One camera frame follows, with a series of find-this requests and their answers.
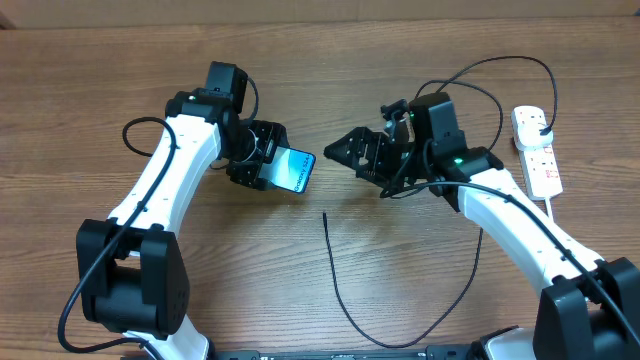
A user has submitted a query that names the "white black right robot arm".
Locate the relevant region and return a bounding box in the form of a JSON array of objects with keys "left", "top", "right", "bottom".
[{"left": 324, "top": 127, "right": 639, "bottom": 359}]

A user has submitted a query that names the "blue Galaxy smartphone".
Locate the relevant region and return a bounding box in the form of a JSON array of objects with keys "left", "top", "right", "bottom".
[{"left": 258, "top": 146, "right": 316, "bottom": 194}]

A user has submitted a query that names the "white charger plug adapter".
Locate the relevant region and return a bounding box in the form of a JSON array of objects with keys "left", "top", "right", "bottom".
[{"left": 514, "top": 122, "right": 554, "bottom": 151}]

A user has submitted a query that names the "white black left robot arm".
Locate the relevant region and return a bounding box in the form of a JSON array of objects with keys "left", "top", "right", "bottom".
[{"left": 58, "top": 88, "right": 315, "bottom": 359}]

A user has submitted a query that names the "black charging cable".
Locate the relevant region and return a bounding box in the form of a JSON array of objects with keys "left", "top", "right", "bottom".
[{"left": 322, "top": 55, "right": 559, "bottom": 350}]

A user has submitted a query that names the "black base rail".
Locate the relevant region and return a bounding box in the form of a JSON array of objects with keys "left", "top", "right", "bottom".
[{"left": 208, "top": 344, "right": 482, "bottom": 360}]

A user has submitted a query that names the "white power strip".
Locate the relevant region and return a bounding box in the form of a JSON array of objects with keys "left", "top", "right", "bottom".
[{"left": 510, "top": 105, "right": 564, "bottom": 202}]

